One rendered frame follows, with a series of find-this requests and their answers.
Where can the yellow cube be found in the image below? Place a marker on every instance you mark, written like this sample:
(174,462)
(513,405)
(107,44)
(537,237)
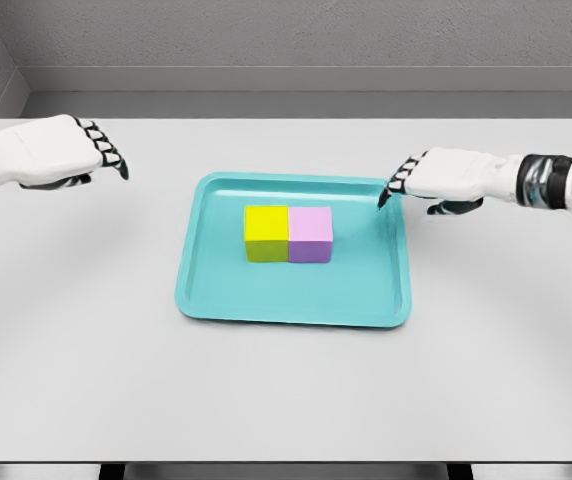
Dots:
(265,227)

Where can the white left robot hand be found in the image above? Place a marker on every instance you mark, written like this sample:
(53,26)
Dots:
(51,147)

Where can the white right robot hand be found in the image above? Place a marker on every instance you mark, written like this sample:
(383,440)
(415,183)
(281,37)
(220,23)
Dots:
(448,172)

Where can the pink purple cube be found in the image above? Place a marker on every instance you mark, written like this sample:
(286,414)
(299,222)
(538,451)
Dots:
(311,230)

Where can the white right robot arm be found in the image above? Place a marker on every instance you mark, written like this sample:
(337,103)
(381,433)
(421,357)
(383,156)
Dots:
(556,182)

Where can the teal rectangular tray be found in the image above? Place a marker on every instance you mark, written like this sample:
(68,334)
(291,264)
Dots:
(293,295)

